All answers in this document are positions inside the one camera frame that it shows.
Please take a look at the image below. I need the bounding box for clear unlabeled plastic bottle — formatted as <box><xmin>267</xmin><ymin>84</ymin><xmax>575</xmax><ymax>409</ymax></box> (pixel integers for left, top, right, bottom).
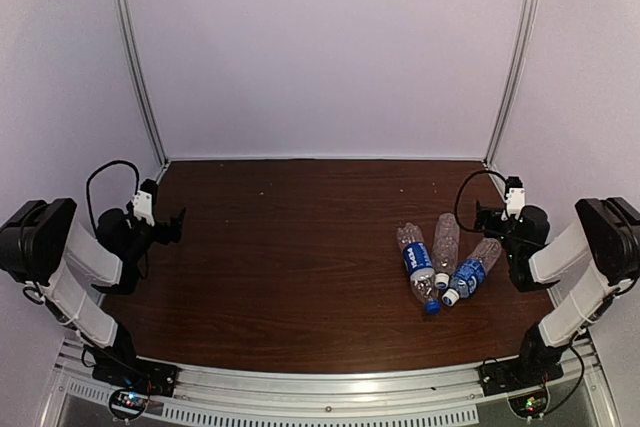
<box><xmin>432</xmin><ymin>213</ymin><xmax>460</xmax><ymax>280</ymax></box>

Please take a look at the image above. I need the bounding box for Pepsi label plastic bottle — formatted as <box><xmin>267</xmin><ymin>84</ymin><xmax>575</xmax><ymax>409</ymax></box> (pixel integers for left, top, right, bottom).
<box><xmin>396</xmin><ymin>222</ymin><xmax>439</xmax><ymax>308</ymax></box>

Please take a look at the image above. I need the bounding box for white bottle cap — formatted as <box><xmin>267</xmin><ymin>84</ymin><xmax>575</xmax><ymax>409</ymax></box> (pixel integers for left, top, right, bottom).
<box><xmin>434</xmin><ymin>273</ymin><xmax>450</xmax><ymax>290</ymax></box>

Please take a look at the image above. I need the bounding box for blue bottle cap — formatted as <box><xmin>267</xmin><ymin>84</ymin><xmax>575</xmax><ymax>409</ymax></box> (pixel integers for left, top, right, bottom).
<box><xmin>424</xmin><ymin>300</ymin><xmax>441</xmax><ymax>315</ymax></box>

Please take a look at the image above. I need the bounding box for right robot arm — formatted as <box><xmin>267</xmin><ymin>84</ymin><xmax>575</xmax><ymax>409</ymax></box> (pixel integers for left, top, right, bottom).
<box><xmin>474</xmin><ymin>197</ymin><xmax>639</xmax><ymax>378</ymax></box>

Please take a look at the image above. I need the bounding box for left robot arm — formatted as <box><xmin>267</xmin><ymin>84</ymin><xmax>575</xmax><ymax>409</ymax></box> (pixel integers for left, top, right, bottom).
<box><xmin>1</xmin><ymin>198</ymin><xmax>186</xmax><ymax>369</ymax></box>

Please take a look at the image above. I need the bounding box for blue label water bottle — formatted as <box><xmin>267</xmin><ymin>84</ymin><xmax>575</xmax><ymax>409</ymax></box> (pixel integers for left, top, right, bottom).
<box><xmin>441</xmin><ymin>238</ymin><xmax>502</xmax><ymax>307</ymax></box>

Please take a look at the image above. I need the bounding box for left circuit board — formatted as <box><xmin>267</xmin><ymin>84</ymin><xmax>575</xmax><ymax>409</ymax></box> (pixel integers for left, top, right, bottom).
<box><xmin>107</xmin><ymin>389</ymin><xmax>149</xmax><ymax>422</ymax></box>

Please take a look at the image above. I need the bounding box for circuit board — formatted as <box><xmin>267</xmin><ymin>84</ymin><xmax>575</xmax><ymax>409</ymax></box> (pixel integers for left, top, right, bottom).
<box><xmin>107</xmin><ymin>389</ymin><xmax>149</xmax><ymax>422</ymax></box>
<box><xmin>507</xmin><ymin>388</ymin><xmax>550</xmax><ymax>422</ymax></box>

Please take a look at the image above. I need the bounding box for right circuit board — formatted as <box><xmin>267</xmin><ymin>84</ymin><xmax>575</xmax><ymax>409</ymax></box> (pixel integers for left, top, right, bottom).
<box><xmin>507</xmin><ymin>388</ymin><xmax>550</xmax><ymax>422</ymax></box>

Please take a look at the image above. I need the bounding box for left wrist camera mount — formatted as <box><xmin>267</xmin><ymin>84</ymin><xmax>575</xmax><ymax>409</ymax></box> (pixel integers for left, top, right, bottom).
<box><xmin>131</xmin><ymin>179</ymin><xmax>157</xmax><ymax>227</ymax></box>

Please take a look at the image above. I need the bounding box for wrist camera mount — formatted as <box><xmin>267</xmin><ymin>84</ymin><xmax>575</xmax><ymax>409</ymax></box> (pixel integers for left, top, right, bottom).
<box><xmin>131</xmin><ymin>179</ymin><xmax>157</xmax><ymax>227</ymax></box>
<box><xmin>501</xmin><ymin>176</ymin><xmax>526</xmax><ymax>221</ymax></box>

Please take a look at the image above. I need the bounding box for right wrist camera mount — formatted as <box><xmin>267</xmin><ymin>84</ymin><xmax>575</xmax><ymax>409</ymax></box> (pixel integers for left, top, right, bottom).
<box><xmin>501</xmin><ymin>176</ymin><xmax>526</xmax><ymax>221</ymax></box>

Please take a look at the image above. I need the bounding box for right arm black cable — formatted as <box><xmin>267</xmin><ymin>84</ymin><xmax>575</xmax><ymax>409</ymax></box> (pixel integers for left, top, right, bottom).
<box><xmin>455</xmin><ymin>170</ymin><xmax>507</xmax><ymax>234</ymax></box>

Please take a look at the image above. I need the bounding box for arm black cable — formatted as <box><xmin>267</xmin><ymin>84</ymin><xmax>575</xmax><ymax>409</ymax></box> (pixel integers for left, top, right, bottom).
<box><xmin>455</xmin><ymin>170</ymin><xmax>507</xmax><ymax>234</ymax></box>
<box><xmin>85</xmin><ymin>160</ymin><xmax>141</xmax><ymax>238</ymax></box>

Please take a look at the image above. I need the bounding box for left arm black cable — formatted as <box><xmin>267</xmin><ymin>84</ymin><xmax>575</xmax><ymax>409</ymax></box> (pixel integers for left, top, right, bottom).
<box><xmin>85</xmin><ymin>160</ymin><xmax>141</xmax><ymax>238</ymax></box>

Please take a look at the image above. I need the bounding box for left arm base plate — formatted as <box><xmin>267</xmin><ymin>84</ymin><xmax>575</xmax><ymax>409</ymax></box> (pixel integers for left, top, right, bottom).
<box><xmin>92</xmin><ymin>359</ymin><xmax>179</xmax><ymax>397</ymax></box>

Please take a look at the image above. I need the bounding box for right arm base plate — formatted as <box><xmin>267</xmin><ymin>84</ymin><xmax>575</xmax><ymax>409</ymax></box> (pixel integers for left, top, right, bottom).
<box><xmin>477</xmin><ymin>358</ymin><xmax>564</xmax><ymax>396</ymax></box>

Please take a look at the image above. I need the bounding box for front aluminium rail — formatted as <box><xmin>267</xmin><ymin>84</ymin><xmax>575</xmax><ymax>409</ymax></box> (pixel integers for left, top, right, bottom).
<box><xmin>52</xmin><ymin>341</ymin><xmax>619</xmax><ymax>426</ymax></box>

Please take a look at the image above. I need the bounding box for right aluminium frame post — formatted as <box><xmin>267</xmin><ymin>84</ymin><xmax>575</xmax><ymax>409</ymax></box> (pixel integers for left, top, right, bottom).
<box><xmin>484</xmin><ymin>0</ymin><xmax>540</xmax><ymax>168</ymax></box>

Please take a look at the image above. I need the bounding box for aluminium frame post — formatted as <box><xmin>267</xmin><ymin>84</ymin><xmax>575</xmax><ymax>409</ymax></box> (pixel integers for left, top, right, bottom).
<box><xmin>114</xmin><ymin>0</ymin><xmax>168</xmax><ymax>167</ymax></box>
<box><xmin>484</xmin><ymin>0</ymin><xmax>540</xmax><ymax>168</ymax></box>

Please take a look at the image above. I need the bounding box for left aluminium frame post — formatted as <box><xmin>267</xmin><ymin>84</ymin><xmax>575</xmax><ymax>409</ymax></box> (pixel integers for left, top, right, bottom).
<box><xmin>114</xmin><ymin>0</ymin><xmax>168</xmax><ymax>167</ymax></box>

